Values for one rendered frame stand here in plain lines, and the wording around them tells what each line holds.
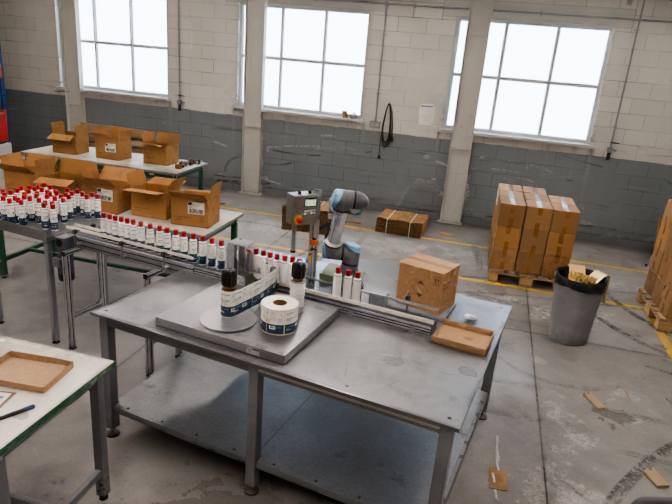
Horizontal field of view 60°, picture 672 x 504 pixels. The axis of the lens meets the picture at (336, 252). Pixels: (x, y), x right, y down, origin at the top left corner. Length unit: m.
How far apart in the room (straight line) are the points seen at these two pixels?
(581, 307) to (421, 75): 4.50
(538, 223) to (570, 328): 1.51
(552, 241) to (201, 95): 5.84
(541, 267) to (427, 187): 2.72
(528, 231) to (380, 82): 3.41
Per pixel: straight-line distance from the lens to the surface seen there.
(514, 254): 6.74
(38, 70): 11.51
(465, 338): 3.45
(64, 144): 8.32
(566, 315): 5.54
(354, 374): 2.94
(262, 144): 9.47
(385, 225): 7.99
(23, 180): 6.16
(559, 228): 6.70
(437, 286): 3.57
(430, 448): 3.57
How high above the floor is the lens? 2.33
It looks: 19 degrees down
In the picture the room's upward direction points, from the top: 5 degrees clockwise
